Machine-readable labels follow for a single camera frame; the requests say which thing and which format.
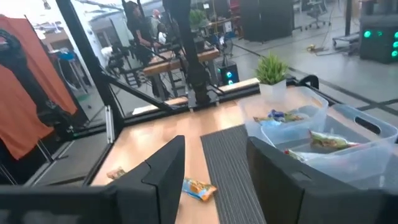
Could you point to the black computer tower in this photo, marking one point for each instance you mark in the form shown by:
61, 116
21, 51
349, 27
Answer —
228, 74

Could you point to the black aluminium table frame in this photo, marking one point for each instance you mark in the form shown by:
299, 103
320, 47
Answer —
93, 68

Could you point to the blue-wrapped granola bar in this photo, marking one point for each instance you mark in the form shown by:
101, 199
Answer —
278, 115

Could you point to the orange-blue granola bar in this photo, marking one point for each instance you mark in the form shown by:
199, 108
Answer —
200, 189

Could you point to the green background plant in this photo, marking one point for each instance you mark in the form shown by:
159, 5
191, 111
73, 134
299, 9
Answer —
199, 17

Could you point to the wooden background table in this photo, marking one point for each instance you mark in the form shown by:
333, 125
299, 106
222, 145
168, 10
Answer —
174, 63

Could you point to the black machine with green lights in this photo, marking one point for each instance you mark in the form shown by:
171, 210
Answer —
376, 46

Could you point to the green snack packet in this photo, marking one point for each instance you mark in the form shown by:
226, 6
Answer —
329, 141

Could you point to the black cabinet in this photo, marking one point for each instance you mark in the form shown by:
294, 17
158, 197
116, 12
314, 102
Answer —
267, 18

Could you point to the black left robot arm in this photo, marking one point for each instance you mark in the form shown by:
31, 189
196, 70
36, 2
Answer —
191, 62

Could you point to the black frame clamp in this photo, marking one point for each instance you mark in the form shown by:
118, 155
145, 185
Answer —
312, 79

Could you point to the grey woven placemat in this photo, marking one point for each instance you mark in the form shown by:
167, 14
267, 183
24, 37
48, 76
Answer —
230, 174

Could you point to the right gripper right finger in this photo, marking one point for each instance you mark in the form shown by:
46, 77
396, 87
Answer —
280, 193

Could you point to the green plant in white pot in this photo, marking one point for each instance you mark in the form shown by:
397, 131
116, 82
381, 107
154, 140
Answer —
272, 70

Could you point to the grey office chair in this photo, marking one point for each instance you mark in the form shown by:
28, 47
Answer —
317, 12

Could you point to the white frame bracket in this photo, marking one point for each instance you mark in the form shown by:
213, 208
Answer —
109, 124

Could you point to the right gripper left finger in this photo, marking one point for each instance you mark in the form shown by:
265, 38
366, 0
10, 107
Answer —
161, 186

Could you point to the person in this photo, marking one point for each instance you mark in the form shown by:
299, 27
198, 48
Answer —
140, 28
155, 18

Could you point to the orange fabric sheet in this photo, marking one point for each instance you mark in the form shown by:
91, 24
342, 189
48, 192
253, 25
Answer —
21, 124

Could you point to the clear plastic bin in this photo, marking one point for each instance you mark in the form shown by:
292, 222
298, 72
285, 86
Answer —
311, 102
348, 121
357, 168

